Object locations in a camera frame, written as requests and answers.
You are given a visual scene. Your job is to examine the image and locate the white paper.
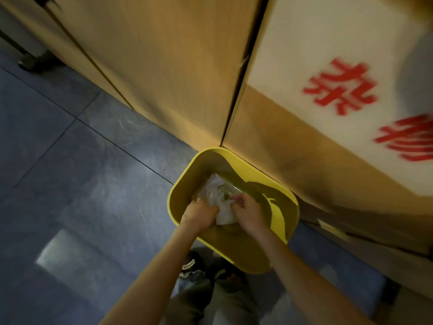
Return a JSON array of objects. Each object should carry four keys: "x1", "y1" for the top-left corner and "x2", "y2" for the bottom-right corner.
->
[{"x1": 196, "y1": 173, "x2": 243, "y2": 226}]

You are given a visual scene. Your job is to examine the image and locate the black furniture leg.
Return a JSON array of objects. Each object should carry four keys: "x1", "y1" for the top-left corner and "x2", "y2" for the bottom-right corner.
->
[{"x1": 0, "y1": 30, "x2": 61, "y2": 73}]

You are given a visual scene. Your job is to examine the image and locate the wooden cabinet side panel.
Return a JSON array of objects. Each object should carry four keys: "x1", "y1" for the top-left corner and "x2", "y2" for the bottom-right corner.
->
[{"x1": 0, "y1": 0, "x2": 132, "y2": 109}]

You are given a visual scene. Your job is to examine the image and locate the person's legs in grey trousers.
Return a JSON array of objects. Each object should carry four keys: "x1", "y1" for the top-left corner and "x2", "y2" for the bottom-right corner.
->
[{"x1": 159, "y1": 248, "x2": 261, "y2": 325}]

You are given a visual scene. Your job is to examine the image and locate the yellow plastic waste bin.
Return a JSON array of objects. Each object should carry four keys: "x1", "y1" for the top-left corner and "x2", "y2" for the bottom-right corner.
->
[{"x1": 167, "y1": 147, "x2": 300, "y2": 274}]

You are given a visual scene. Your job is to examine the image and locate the person's right forearm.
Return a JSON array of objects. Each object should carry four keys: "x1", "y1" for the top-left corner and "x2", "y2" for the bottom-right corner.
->
[{"x1": 251, "y1": 228, "x2": 375, "y2": 325}]

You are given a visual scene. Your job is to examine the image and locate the person's left forearm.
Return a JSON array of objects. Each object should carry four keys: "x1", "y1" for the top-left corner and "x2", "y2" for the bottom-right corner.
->
[{"x1": 100, "y1": 223, "x2": 199, "y2": 325}]

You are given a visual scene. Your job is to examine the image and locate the person's left hand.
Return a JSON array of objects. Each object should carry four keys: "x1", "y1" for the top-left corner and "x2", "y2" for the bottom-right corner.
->
[{"x1": 180, "y1": 198, "x2": 220, "y2": 235}]

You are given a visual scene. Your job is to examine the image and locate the person's right hand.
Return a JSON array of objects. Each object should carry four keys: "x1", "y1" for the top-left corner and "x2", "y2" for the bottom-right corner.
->
[{"x1": 231, "y1": 193, "x2": 270, "y2": 239}]

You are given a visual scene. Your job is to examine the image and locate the white sign with red print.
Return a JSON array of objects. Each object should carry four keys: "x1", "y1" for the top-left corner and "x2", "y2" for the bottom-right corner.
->
[{"x1": 246, "y1": 0, "x2": 433, "y2": 197}]

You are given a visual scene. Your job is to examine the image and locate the dark shoe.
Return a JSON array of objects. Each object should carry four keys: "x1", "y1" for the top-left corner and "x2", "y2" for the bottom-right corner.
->
[{"x1": 179, "y1": 248, "x2": 214, "y2": 279}]

